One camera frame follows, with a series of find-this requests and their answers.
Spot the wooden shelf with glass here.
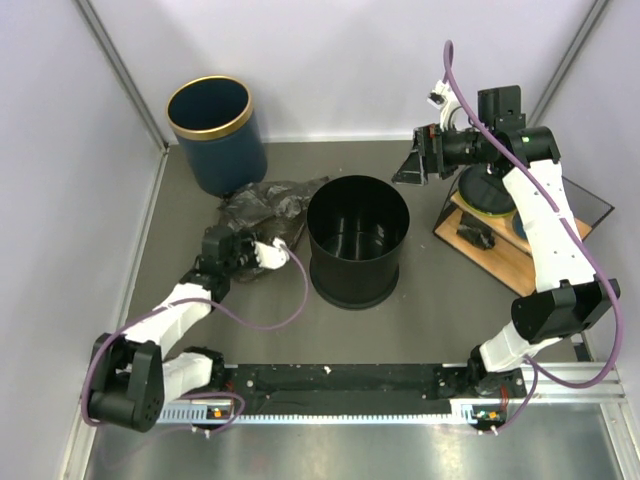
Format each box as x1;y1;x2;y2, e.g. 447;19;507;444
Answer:
432;167;615;297

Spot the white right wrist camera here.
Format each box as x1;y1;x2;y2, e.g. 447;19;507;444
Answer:
427;80;461;130

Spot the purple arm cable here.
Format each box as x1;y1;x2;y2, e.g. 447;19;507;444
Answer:
442;39;625;434
80;247;310;434

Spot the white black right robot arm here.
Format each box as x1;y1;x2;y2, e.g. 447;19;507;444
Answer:
392;80;622;396

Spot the blue ceramic mug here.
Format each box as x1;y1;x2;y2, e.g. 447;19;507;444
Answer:
512;212;527;241

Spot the black trash bag roll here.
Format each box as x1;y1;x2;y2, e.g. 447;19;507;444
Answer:
456;212;495;250

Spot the black round plate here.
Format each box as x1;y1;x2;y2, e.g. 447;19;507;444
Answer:
458;166;516;216

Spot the aluminium frame rail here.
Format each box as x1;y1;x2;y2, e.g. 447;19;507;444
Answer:
79;360;627;405

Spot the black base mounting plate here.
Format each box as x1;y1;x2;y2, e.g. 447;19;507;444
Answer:
209;364;526;414

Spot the dark blue gold-rimmed trash bin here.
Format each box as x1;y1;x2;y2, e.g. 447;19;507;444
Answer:
166;75;268;197

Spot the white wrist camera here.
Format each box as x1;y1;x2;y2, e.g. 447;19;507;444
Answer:
427;80;461;130
254;237;290;270

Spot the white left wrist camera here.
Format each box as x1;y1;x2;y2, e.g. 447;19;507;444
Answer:
254;237;290;270

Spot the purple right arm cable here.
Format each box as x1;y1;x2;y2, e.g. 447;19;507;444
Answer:
442;39;625;434

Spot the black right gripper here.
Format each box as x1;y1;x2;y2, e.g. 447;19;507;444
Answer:
391;120;493;186

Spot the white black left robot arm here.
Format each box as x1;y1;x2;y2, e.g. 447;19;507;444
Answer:
81;226;259;432

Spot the black bin liner bucket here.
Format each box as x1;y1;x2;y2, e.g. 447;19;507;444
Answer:
306;175;410;310

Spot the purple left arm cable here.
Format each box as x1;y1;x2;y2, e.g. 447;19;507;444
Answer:
80;247;310;434

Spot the grey slotted cable duct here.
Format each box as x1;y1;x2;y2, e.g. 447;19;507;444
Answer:
157;399;506;427

